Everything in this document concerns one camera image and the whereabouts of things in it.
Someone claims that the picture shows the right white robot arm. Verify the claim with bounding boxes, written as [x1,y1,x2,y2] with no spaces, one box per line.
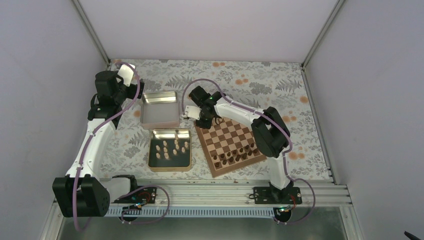
[184,86,294,204]

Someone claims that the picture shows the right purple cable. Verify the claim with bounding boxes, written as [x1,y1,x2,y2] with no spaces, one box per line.
[180,78,316,226]

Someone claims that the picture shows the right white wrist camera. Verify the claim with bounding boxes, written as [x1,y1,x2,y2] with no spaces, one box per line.
[181,105,201,120]

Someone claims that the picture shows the aluminium corner frame post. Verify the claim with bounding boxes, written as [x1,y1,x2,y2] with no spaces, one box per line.
[71,0,111,66]

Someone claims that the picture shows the aluminium front rail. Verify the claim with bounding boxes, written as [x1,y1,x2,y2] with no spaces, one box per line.
[125,180,352,219]

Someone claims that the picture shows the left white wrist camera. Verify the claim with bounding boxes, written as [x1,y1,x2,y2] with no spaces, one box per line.
[116,64,135,87]

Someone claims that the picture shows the floral table mat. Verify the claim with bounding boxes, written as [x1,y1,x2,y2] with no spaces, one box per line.
[100,59,331,181]

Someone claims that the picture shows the purple cable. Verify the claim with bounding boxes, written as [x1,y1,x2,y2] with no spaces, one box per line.
[71,61,143,232]
[180,78,316,226]

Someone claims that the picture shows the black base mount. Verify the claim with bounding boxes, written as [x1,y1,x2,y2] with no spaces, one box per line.
[112,174,157,206]
[248,180,303,205]

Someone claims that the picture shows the gold tin with pieces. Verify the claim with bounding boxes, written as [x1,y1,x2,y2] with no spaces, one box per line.
[147,128,192,172]

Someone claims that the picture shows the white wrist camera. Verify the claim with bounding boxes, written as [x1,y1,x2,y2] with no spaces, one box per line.
[116,64,135,87]
[181,105,201,120]

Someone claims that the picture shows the wooden chess board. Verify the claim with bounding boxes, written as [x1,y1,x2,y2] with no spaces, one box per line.
[195,117,267,178]

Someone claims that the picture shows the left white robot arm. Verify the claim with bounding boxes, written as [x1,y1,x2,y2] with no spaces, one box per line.
[52,64,144,218]

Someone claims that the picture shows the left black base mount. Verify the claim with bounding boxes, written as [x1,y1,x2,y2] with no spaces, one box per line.
[112,174,157,206]

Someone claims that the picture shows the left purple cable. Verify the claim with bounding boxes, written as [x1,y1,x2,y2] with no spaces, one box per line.
[71,61,143,232]

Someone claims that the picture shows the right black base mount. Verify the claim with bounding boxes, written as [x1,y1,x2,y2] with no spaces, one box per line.
[248,180,303,205]

